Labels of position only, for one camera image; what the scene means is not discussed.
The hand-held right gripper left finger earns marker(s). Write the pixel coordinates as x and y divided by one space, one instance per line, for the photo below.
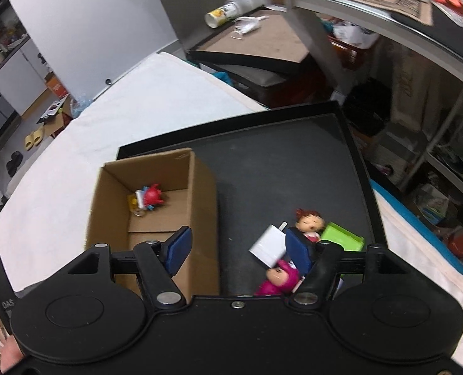
179 247

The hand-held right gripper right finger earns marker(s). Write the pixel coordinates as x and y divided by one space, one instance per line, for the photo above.
297 252

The pale square block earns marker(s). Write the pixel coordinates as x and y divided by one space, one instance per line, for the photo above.
268 248

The brown-haired doll figure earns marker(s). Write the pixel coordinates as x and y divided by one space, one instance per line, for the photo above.
309 222

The pink figure toy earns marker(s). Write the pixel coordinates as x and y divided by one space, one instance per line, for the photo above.
276 281

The green box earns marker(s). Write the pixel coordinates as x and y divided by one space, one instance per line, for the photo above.
344 238

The person's left hand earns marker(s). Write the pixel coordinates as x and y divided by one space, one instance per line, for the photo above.
4 357

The red crab toy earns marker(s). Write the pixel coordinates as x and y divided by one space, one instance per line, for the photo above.
151 197

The small yellow toy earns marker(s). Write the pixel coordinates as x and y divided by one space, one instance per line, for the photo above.
133 204

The yellow slipper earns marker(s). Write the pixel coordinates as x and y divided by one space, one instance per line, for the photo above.
38 135
29 143

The black bag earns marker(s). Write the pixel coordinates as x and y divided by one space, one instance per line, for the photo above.
368 105

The blue plastic bag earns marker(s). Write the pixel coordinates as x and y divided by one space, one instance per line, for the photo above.
81 105

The teal cloth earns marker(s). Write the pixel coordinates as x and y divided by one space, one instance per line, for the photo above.
221 77

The flat printed cardboard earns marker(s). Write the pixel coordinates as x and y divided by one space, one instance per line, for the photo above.
55 121

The dark ottoman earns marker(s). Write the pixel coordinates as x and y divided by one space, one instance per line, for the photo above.
254 76

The metal shelf rack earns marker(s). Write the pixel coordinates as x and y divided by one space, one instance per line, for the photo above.
450 136

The orange cardboard box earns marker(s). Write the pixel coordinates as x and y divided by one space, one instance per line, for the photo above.
57 86

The red box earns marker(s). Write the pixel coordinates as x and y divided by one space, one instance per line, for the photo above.
348 54

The beige paper bag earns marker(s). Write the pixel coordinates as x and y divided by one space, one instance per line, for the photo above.
419 86

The grey table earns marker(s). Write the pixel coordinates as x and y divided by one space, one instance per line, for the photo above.
317 47

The black tray with brown bottom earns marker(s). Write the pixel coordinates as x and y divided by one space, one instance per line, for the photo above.
270 43

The white cabinet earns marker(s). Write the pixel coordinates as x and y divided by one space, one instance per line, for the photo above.
20 74

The crumpled white wrapper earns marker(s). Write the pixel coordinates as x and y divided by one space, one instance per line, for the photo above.
249 25

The yellow chip can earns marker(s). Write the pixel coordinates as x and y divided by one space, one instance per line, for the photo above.
219 15

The grey board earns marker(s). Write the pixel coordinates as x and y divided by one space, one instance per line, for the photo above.
200 4

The stack of clear plastic cups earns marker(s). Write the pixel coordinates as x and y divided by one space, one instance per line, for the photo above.
251 2

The cluttered kitchen shelf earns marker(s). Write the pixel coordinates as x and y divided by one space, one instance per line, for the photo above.
0 35

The patterned table mat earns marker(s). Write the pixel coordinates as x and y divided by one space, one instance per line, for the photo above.
372 3

